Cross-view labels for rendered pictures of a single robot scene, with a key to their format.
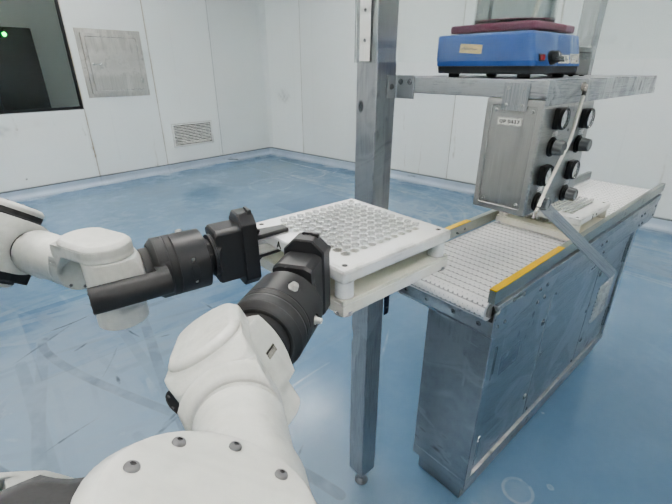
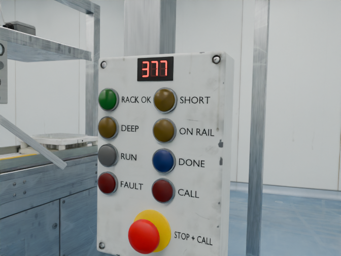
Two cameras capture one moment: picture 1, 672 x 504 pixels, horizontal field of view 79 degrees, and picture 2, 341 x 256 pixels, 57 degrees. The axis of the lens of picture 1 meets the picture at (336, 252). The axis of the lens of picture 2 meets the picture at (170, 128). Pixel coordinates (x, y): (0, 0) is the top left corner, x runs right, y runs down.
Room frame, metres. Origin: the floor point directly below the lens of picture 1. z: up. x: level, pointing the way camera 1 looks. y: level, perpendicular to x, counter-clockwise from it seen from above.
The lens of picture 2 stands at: (-0.25, -0.55, 1.01)
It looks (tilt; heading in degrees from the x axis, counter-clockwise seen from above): 3 degrees down; 335
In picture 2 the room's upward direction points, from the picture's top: 1 degrees clockwise
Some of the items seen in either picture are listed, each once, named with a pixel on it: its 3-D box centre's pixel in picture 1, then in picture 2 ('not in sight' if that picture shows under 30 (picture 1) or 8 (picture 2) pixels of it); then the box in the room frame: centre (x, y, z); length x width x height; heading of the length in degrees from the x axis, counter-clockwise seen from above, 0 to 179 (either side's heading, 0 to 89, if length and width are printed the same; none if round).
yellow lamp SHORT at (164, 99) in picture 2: not in sight; (164, 100); (0.09, -0.70, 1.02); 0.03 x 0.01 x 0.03; 41
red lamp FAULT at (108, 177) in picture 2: not in sight; (106, 183); (0.15, -0.65, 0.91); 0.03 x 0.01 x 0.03; 41
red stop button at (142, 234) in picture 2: not in sight; (148, 232); (0.10, -0.69, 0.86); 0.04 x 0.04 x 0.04; 41
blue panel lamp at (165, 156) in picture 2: not in sight; (163, 161); (0.09, -0.70, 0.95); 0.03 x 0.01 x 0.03; 41
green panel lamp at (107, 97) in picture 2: not in sight; (107, 99); (0.15, -0.65, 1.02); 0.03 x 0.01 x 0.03; 41
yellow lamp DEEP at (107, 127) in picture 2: not in sight; (107, 127); (0.15, -0.65, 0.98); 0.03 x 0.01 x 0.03; 41
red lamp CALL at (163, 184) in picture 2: not in sight; (162, 191); (0.09, -0.70, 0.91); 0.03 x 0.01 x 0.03; 41
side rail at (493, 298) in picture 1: (604, 224); (92, 149); (1.17, -0.82, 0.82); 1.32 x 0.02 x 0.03; 131
